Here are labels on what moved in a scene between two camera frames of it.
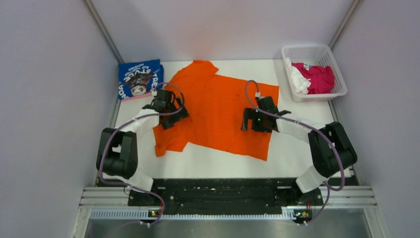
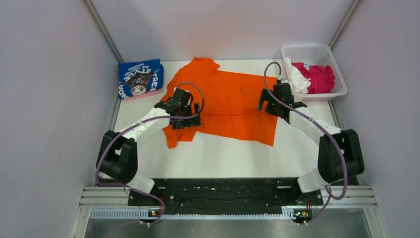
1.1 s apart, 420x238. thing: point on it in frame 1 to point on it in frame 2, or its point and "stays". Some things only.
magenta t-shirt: [321, 78] stays
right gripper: [251, 113] to [265, 96]
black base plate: [229, 196] stays
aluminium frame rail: [332, 197] stays
